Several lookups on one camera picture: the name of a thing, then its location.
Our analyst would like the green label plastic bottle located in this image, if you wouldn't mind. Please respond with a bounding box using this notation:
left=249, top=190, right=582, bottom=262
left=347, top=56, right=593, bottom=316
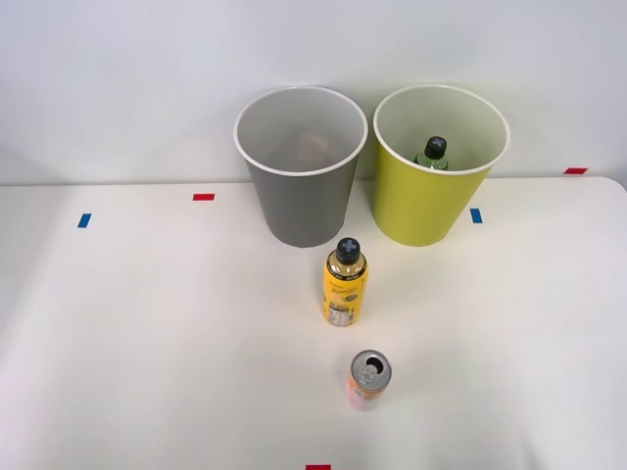
left=413, top=135, right=451, bottom=172

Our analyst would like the grey plastic waste bin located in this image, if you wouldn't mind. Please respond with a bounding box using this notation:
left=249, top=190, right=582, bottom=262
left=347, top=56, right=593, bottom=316
left=232, top=85, right=369, bottom=249

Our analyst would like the yellow label plastic bottle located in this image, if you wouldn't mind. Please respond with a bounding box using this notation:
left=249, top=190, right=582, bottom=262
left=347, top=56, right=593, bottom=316
left=320, top=237, right=371, bottom=329

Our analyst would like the yellow-green plastic waste bin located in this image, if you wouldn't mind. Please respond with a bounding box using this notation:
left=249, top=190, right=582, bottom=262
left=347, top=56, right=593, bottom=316
left=372, top=83, right=511, bottom=248

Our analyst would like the orange drink can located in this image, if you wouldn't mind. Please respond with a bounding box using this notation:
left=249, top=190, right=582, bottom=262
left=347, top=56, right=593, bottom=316
left=346, top=349, right=393, bottom=412

